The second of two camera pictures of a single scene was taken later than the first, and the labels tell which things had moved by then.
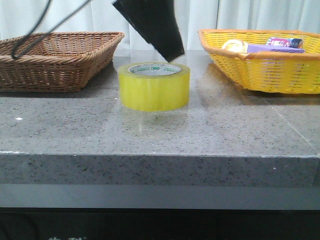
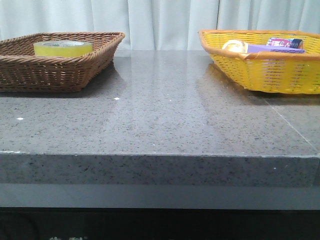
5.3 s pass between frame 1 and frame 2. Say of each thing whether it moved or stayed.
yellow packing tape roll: moved
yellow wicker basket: stayed
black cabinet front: stayed
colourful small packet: stayed
